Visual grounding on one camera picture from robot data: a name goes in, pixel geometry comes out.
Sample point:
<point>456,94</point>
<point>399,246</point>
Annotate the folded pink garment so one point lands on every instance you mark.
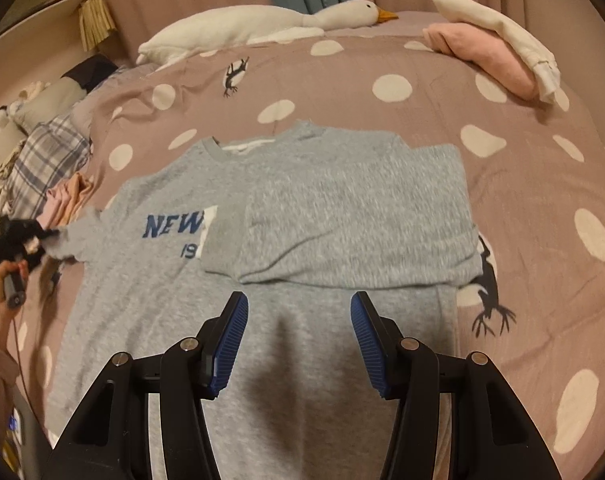
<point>482,50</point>

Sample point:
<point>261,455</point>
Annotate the white goose plush toy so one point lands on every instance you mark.
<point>222,27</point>

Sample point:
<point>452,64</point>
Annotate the grey pillow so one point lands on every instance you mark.
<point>47,100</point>

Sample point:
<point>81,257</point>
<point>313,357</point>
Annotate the dark cloth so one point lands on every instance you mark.
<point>90,72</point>

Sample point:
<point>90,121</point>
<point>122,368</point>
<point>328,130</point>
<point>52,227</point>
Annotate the folded white garment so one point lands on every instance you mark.
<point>497,22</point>

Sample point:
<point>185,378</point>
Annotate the pink polka dot bedspread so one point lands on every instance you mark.
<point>532,175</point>

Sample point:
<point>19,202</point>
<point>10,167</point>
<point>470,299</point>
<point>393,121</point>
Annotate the black and white plush toy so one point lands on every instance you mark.
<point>1,120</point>

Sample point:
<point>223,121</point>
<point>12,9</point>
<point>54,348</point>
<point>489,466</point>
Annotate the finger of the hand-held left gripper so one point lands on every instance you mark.
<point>50,233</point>

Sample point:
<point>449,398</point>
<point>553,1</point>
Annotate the peach cloth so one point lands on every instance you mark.
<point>67,200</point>

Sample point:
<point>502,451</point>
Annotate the blue plaid cloth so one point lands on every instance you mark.
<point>47,160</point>

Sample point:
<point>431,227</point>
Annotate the straw-coloured tassel bundle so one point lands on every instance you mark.
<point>96,20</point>

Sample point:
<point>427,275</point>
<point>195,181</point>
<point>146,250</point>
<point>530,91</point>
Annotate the grey sweatshirt with blue print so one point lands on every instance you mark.
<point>332,200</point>

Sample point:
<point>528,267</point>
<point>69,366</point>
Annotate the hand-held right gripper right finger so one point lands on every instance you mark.
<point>370,345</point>

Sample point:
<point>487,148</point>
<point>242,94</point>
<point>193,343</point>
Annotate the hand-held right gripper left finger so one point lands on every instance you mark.
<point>230,345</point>

